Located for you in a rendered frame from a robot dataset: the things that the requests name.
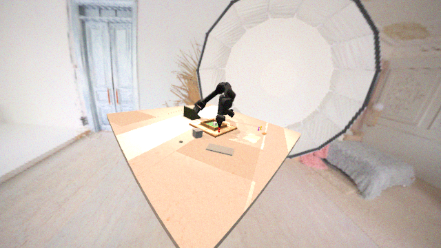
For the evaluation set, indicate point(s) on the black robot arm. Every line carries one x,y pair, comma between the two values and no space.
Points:
225,101

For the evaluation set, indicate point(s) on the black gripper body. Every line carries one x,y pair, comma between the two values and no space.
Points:
221,113

